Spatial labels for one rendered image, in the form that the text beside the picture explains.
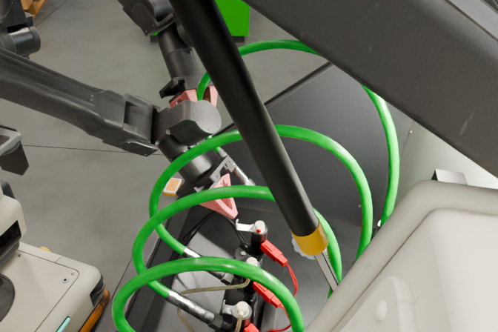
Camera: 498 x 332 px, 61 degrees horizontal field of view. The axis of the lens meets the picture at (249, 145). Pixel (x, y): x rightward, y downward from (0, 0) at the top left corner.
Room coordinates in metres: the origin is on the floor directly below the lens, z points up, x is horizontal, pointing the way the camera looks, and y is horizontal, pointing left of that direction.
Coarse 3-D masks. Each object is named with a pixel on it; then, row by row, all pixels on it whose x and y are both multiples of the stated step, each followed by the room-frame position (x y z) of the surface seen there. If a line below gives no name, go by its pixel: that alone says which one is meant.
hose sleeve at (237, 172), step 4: (220, 152) 0.64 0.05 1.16; (224, 152) 0.64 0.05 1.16; (220, 156) 0.63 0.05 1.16; (224, 156) 0.63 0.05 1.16; (232, 160) 0.63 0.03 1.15; (236, 168) 0.62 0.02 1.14; (240, 168) 0.63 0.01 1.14; (232, 172) 0.62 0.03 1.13; (236, 172) 0.62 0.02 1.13; (240, 172) 0.62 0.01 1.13; (236, 176) 0.61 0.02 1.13; (240, 176) 0.61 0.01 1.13; (244, 176) 0.61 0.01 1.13; (240, 180) 0.61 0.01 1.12; (244, 180) 0.61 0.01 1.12; (244, 184) 0.61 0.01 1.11
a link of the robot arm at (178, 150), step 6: (168, 138) 0.56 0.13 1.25; (174, 138) 0.57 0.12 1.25; (162, 144) 0.56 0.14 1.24; (168, 144) 0.56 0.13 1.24; (174, 144) 0.56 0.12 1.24; (180, 144) 0.56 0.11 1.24; (162, 150) 0.56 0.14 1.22; (168, 150) 0.56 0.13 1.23; (174, 150) 0.56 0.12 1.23; (180, 150) 0.56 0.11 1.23; (186, 150) 0.57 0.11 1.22; (168, 156) 0.56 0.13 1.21; (174, 156) 0.55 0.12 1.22
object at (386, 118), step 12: (240, 48) 0.62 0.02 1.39; (252, 48) 0.60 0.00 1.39; (264, 48) 0.59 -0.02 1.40; (276, 48) 0.59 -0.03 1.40; (288, 48) 0.57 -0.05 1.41; (300, 48) 0.56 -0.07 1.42; (204, 84) 0.66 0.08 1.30; (372, 96) 0.50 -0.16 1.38; (384, 108) 0.50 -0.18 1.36; (384, 120) 0.49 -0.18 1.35; (396, 144) 0.48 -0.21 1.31; (396, 156) 0.48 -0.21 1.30; (396, 168) 0.48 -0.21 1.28; (396, 180) 0.47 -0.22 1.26; (396, 192) 0.48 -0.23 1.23; (384, 216) 0.47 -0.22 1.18
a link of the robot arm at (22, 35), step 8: (8, 32) 0.91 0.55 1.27; (16, 32) 0.92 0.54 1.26; (24, 32) 0.94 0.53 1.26; (16, 40) 0.90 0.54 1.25; (24, 40) 0.92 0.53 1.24; (32, 40) 0.94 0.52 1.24; (16, 48) 0.90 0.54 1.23; (24, 48) 0.92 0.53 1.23; (32, 48) 0.94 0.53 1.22; (24, 56) 0.94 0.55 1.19
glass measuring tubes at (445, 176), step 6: (438, 174) 0.45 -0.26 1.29; (444, 174) 0.45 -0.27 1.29; (450, 174) 0.45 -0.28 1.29; (456, 174) 0.45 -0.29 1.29; (462, 174) 0.45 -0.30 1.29; (438, 180) 0.44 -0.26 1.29; (444, 180) 0.44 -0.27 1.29; (450, 180) 0.44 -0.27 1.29; (456, 180) 0.44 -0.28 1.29; (462, 180) 0.44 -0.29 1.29
